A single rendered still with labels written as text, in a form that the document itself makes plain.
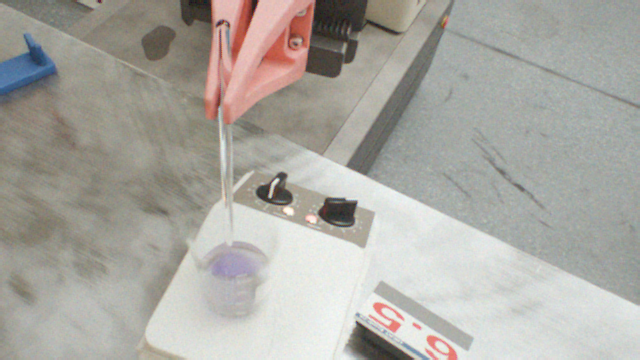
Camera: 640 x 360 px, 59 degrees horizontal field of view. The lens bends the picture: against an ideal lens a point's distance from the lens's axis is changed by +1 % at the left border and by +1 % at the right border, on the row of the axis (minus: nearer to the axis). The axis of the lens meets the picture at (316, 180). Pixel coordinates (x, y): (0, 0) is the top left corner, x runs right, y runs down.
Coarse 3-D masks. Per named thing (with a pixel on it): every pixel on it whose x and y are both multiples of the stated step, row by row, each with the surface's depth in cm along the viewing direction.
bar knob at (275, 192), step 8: (280, 176) 47; (272, 184) 46; (280, 184) 46; (256, 192) 47; (264, 192) 47; (272, 192) 46; (280, 192) 47; (288, 192) 48; (264, 200) 46; (272, 200) 46; (280, 200) 46; (288, 200) 47
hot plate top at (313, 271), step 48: (288, 240) 41; (336, 240) 41; (192, 288) 38; (288, 288) 38; (336, 288) 39; (144, 336) 36; (192, 336) 36; (240, 336) 36; (288, 336) 36; (336, 336) 37
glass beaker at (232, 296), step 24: (192, 216) 33; (216, 216) 34; (240, 216) 35; (264, 216) 34; (192, 240) 33; (216, 240) 36; (240, 240) 37; (264, 240) 36; (264, 264) 31; (216, 288) 33; (240, 288) 32; (264, 288) 34; (216, 312) 35; (240, 312) 35
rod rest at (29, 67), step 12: (24, 36) 57; (36, 48) 57; (12, 60) 59; (24, 60) 59; (36, 60) 59; (48, 60) 59; (0, 72) 57; (12, 72) 58; (24, 72) 58; (36, 72) 58; (48, 72) 59; (0, 84) 57; (12, 84) 57; (24, 84) 58
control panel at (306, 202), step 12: (252, 180) 49; (264, 180) 50; (240, 192) 47; (252, 192) 47; (300, 192) 50; (312, 192) 50; (264, 204) 46; (288, 204) 47; (300, 204) 47; (312, 204) 48; (276, 216) 44; (288, 216) 45; (300, 216) 46; (360, 216) 48; (372, 216) 49; (312, 228) 44; (324, 228) 45; (336, 228) 45; (348, 228) 46; (360, 228) 46; (348, 240) 44; (360, 240) 45
